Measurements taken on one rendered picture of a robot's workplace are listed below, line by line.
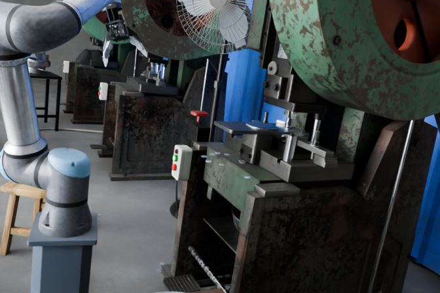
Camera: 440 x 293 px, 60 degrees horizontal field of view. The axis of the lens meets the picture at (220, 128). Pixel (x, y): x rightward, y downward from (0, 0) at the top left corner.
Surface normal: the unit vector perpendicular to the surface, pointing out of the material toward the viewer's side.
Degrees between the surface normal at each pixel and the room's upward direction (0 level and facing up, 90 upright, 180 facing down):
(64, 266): 90
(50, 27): 88
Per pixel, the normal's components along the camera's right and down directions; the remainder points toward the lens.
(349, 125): -0.88, -0.03
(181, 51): 0.43, 0.25
